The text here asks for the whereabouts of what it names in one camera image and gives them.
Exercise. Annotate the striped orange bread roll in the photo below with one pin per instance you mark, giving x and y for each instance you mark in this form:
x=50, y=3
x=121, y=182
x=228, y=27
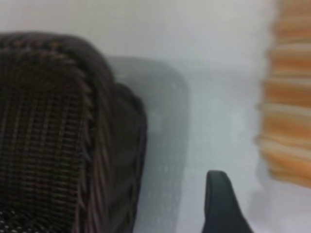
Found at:
x=289, y=121

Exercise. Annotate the dark brown wicker basket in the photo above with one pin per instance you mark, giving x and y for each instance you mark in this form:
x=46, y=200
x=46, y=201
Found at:
x=53, y=136

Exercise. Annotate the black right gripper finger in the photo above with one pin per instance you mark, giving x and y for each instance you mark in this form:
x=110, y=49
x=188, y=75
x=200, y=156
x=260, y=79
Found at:
x=221, y=208

